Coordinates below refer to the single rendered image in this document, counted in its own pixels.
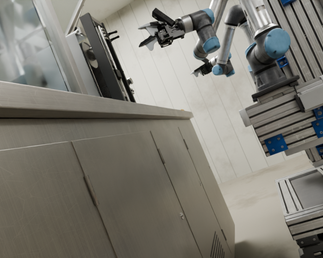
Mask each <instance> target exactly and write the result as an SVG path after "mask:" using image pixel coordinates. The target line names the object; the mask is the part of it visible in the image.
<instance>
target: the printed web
mask: <svg viewBox="0 0 323 258"><path fill-rule="evenodd" d="M83 43H85V44H87V45H88V46H89V47H90V48H91V46H90V45H89V44H88V43H87V42H86V41H83V42H81V43H80V44H79V46H80V48H81V50H82V53H83V55H84V58H85V60H86V63H87V65H88V68H89V70H90V73H91V75H92V78H93V80H94V82H95V85H96V87H97V90H98V92H99V95H100V97H104V98H110V99H112V97H111V95H110V92H109V90H108V87H107V85H106V82H105V80H104V77H103V75H102V72H101V70H100V68H99V65H98V67H97V68H96V69H94V70H92V69H91V67H90V64H89V62H88V60H87V57H86V55H85V52H84V49H83Z"/></svg>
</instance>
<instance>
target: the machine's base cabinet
mask: <svg viewBox="0 0 323 258"><path fill-rule="evenodd" d="M234 254H235V224H234V221H233V219H232V217H231V214H230V212H229V210H228V207H227V205H226V203H225V200H224V198H223V195H222V193H221V191H220V189H219V186H218V183H217V181H216V179H215V176H214V174H213V172H212V169H211V167H210V164H209V162H208V160H207V157H206V155H205V153H204V150H203V148H202V146H201V143H200V141H199V139H198V136H197V134H196V132H195V129H194V127H193V125H192V122H191V120H190V119H0V258H234Z"/></svg>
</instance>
